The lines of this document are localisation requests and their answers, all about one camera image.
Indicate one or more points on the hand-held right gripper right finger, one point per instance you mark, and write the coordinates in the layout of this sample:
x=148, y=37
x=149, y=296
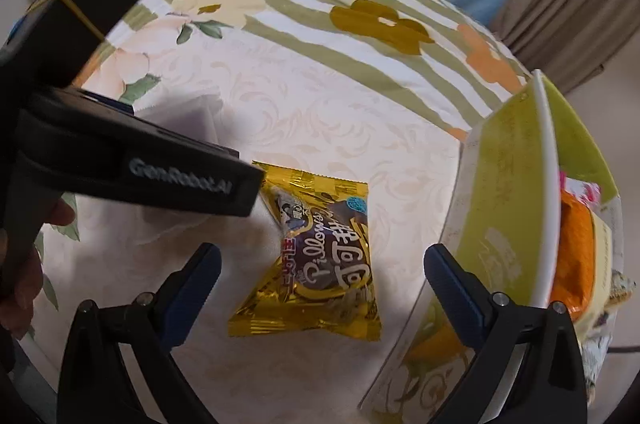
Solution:
x=455, y=296

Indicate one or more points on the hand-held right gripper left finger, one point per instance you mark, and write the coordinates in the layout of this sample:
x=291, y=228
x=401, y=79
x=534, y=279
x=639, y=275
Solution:
x=192, y=291

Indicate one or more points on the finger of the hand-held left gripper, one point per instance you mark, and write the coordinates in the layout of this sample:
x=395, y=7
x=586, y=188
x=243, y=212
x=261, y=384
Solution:
x=117, y=106

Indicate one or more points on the gold snack packet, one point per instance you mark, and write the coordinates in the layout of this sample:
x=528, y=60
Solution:
x=310, y=304

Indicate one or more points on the yellow-green cardboard box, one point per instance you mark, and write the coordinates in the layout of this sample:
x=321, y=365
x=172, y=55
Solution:
x=505, y=184

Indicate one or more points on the person's left hand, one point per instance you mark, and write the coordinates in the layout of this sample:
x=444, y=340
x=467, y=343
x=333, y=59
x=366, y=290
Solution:
x=27, y=294

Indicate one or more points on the orange snack packet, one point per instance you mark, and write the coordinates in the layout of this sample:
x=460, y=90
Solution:
x=575, y=244

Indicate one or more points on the red pink strawberry packet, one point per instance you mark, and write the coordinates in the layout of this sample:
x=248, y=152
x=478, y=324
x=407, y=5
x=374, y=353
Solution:
x=580, y=189

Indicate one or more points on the floral tablecloth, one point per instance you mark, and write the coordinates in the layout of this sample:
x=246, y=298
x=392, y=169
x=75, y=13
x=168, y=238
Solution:
x=300, y=94

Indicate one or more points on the beige curtain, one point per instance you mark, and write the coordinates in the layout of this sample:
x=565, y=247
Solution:
x=575, y=14

